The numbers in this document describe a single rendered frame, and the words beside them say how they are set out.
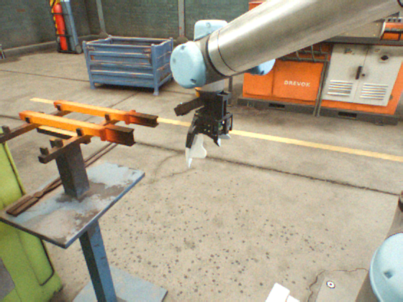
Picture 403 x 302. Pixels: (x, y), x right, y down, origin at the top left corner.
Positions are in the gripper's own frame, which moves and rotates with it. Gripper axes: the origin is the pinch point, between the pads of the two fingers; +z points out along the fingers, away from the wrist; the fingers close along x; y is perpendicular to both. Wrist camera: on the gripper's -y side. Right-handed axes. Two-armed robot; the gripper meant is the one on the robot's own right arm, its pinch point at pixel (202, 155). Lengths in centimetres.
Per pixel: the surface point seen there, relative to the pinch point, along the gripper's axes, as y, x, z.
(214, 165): -74, 121, 93
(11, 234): -69, -36, 44
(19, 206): -47, -35, 19
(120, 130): -17.5, -13.6, -8.4
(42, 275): -71, -31, 76
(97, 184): -38.5, -11.8, 19.9
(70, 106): -49, -9, -7
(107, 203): -26.7, -16.4, 19.9
